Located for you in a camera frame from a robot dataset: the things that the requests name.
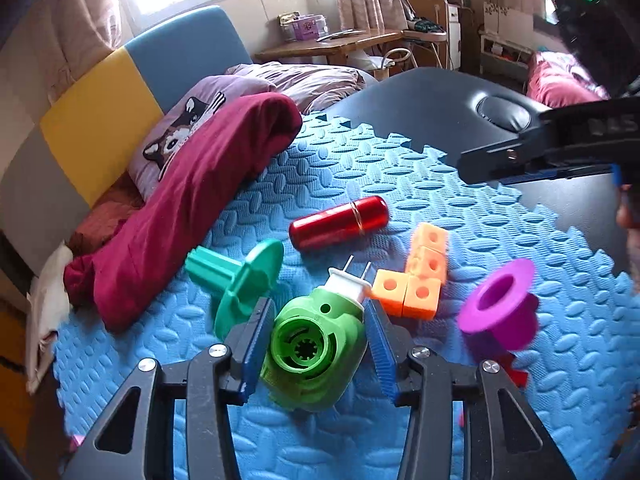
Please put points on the red metal cylinder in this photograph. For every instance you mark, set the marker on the red metal cylinder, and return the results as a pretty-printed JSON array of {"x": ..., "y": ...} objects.
[{"x": 335, "y": 225}]

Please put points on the blue foam puzzle mat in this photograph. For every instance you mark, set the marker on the blue foam puzzle mat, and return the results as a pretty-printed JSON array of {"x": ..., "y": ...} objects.
[{"x": 450, "y": 200}]

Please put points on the teal flanged spool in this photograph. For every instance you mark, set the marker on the teal flanged spool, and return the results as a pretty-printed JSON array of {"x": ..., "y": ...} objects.
[{"x": 240, "y": 280}]

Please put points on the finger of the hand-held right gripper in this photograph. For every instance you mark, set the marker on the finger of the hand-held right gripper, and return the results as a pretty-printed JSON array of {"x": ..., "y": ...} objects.
[{"x": 500, "y": 160}]

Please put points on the person's right hand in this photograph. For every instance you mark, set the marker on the person's right hand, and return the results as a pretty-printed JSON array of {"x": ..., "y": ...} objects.
[{"x": 631, "y": 220}]

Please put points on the pink blanket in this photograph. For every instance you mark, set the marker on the pink blanket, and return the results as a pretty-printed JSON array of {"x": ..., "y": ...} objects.
[{"x": 555, "y": 80}]

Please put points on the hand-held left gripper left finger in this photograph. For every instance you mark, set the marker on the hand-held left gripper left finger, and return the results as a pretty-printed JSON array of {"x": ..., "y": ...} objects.
[{"x": 255, "y": 355}]

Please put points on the orange cube blocks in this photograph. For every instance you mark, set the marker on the orange cube blocks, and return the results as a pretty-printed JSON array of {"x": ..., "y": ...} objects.
[{"x": 425, "y": 265}]

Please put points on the wooden desk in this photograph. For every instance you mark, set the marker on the wooden desk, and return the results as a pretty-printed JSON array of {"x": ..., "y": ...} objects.
[{"x": 330, "y": 45}]

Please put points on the grey yellow blue headboard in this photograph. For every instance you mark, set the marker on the grey yellow blue headboard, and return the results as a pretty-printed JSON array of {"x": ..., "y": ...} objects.
[{"x": 90, "y": 120}]

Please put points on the purple box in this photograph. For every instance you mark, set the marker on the purple box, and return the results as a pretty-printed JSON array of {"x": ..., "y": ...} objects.
[{"x": 307, "y": 27}]

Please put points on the cardboard box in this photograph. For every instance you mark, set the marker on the cardboard box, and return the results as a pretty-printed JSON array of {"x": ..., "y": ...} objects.
[{"x": 507, "y": 19}]

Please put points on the black face hole cushion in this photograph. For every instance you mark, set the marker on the black face hole cushion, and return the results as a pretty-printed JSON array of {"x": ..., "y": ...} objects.
[{"x": 502, "y": 115}]

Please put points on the green plug-in device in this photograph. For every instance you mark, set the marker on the green plug-in device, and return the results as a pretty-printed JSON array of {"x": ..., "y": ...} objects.
[{"x": 320, "y": 340}]

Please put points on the white narrow cabinet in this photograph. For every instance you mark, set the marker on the white narrow cabinet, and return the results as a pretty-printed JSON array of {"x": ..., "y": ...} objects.
[{"x": 454, "y": 35}]

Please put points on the maroon cloth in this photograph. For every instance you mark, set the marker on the maroon cloth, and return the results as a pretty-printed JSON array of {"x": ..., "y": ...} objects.
[{"x": 200, "y": 170}]

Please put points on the white low shelf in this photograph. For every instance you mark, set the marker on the white low shelf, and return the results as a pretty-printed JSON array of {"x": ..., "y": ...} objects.
[{"x": 505, "y": 52}]

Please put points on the rust brown cloth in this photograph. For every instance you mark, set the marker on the rust brown cloth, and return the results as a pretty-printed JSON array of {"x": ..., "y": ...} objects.
[{"x": 110, "y": 210}]

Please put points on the pink cat print pillow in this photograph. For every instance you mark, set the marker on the pink cat print pillow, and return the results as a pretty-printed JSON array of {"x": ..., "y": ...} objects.
[{"x": 185, "y": 120}]

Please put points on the beige tote bag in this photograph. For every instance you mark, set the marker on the beige tote bag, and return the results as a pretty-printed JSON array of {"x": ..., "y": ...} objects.
[{"x": 45, "y": 310}]

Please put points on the purple flanged cup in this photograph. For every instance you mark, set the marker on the purple flanged cup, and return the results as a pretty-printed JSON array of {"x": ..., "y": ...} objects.
[{"x": 500, "y": 305}]

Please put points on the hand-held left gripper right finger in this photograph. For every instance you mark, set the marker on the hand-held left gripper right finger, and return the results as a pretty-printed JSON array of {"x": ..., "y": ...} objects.
[{"x": 380, "y": 355}]

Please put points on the red plastic toy piece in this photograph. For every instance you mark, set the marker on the red plastic toy piece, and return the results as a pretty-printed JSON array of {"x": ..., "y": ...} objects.
[{"x": 515, "y": 372}]

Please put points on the pink quilt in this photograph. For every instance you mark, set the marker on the pink quilt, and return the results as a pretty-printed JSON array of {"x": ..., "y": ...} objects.
[{"x": 310, "y": 85}]

